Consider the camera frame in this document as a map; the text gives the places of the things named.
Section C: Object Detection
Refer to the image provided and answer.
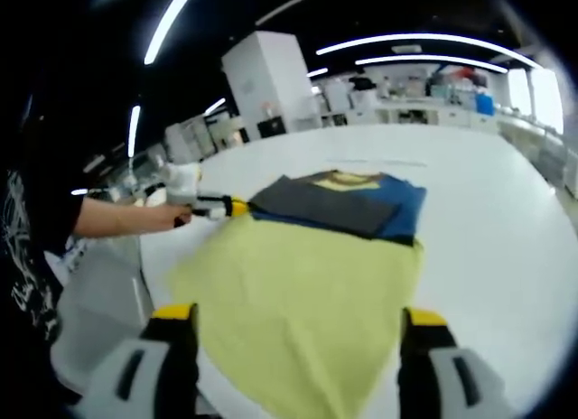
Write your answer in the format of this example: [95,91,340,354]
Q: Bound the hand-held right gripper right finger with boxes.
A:
[396,306,512,419]

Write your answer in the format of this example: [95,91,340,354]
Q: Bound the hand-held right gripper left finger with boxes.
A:
[83,303,200,419]

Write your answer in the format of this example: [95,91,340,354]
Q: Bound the yellow garment with blue sleeve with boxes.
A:
[167,168,428,419]

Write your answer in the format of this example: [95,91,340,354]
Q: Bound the person's left hand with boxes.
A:
[156,203,194,233]

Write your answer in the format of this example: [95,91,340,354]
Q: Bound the white storage cabinets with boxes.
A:
[163,111,250,163]

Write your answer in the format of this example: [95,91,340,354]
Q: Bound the white ceiling light strip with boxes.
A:
[127,104,143,159]
[314,32,544,70]
[144,0,202,66]
[354,54,508,74]

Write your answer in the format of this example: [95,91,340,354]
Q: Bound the tall white appliance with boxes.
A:
[324,80,353,114]

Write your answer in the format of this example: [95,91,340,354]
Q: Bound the person's black printed shirt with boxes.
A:
[0,161,89,348]

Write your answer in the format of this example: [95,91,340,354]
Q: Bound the white counter cabinets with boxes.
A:
[315,93,503,132]

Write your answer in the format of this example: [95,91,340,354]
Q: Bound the long white workbench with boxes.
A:
[496,116,578,200]

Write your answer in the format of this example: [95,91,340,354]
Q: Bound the blue plastic bin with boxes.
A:
[473,90,496,118]

